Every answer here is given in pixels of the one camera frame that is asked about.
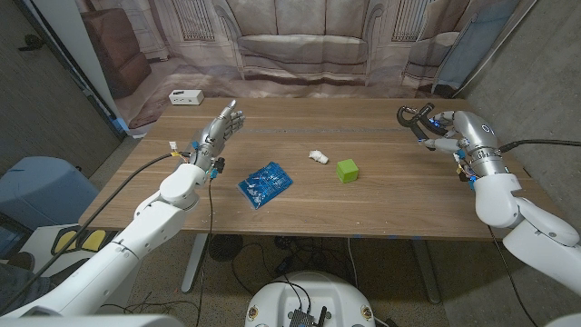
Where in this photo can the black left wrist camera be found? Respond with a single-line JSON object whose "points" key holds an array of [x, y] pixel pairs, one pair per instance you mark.
{"points": [[219, 165]]}

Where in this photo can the white bandage roll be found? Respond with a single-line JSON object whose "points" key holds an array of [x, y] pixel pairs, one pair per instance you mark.
{"points": [[319, 157]]}

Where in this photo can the blue-grey leaning panel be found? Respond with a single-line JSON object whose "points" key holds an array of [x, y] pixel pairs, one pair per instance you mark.
{"points": [[472, 45]]}

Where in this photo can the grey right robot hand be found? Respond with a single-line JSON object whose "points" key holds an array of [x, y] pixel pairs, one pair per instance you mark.
{"points": [[474, 131]]}

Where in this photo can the blue tape piece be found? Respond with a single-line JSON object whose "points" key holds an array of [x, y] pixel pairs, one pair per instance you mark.
{"points": [[121, 125]]}

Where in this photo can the person leg in jeans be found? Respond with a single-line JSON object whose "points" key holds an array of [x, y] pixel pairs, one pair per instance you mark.
{"points": [[20, 286]]}

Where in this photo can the blue gel bag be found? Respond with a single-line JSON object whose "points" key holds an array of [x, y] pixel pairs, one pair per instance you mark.
{"points": [[265, 184]]}

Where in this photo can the black round floor fan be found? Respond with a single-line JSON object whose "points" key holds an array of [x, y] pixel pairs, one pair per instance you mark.
{"points": [[225, 247]]}

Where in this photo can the printed living room backdrop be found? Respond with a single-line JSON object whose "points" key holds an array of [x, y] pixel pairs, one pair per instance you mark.
{"points": [[299, 50]]}

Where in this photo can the black grip strengthener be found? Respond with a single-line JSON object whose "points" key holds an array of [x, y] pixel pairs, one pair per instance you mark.
{"points": [[400, 117]]}

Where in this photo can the green cube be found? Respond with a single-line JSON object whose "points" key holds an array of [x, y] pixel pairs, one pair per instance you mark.
{"points": [[347, 171]]}

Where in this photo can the white power outlet box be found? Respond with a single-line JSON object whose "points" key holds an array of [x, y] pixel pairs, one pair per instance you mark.
{"points": [[186, 97]]}

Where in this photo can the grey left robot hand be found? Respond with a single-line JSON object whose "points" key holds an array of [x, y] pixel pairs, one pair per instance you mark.
{"points": [[214, 138]]}

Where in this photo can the white connector plug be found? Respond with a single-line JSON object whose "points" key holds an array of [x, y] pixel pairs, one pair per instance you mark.
{"points": [[173, 146]]}

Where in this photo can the white board with yellow marks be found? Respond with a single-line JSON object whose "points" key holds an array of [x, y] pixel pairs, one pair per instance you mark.
{"points": [[93, 240]]}

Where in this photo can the blue plastic bin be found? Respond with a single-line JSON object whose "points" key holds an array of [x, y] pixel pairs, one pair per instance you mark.
{"points": [[41, 191]]}

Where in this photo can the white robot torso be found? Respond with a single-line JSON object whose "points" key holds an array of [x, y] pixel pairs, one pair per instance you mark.
{"points": [[313, 290]]}

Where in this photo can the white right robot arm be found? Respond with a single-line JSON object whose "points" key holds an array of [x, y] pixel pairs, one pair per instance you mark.
{"points": [[499, 200]]}

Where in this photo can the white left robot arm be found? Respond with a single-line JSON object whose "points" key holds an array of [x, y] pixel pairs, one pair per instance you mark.
{"points": [[152, 222]]}

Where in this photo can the grey metal table leg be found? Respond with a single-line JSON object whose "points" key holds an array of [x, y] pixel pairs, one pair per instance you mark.
{"points": [[426, 272], [195, 263]]}

